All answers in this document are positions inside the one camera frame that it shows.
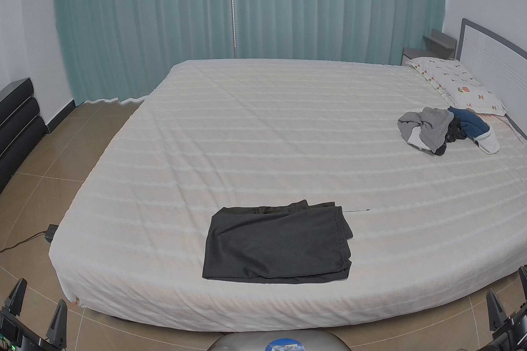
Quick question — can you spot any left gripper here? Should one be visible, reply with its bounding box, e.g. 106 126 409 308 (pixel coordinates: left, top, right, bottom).
0 278 68 351

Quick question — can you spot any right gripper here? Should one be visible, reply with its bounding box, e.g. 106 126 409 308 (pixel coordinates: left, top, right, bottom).
482 266 527 351

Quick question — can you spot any black T-shirt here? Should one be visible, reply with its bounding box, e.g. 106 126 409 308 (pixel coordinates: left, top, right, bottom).
202 199 354 285

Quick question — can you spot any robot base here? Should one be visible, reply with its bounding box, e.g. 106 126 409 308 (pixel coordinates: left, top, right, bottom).
206 331 351 351

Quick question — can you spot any pile of clothes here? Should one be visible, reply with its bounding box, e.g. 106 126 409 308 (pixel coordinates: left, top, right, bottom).
397 106 500 156

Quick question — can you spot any bed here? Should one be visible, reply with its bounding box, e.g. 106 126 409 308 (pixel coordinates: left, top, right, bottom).
49 17 527 333

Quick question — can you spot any black chest of drawers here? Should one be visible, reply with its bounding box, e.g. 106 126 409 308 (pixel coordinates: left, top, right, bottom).
0 78 47 194

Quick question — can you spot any white printed pillow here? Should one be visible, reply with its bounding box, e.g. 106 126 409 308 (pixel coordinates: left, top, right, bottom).
405 56 508 116

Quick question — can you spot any grey bedside table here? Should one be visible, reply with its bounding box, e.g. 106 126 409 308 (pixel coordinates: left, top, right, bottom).
403 29 458 65

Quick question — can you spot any black power adapter with cable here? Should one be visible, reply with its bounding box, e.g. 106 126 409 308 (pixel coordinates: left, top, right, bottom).
0 223 59 255

